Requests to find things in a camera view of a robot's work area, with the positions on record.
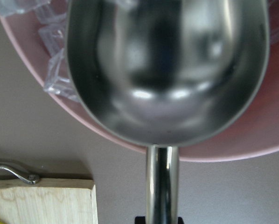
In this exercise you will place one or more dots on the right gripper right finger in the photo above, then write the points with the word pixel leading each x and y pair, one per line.
pixel 180 221

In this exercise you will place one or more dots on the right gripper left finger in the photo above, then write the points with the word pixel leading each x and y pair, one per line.
pixel 140 220

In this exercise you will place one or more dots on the steel ice scoop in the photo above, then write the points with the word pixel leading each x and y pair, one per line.
pixel 165 74

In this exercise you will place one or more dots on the pink bowl of ice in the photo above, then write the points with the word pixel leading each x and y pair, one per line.
pixel 255 133

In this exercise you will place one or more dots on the wooden cutting board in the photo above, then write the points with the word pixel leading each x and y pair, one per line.
pixel 30 199

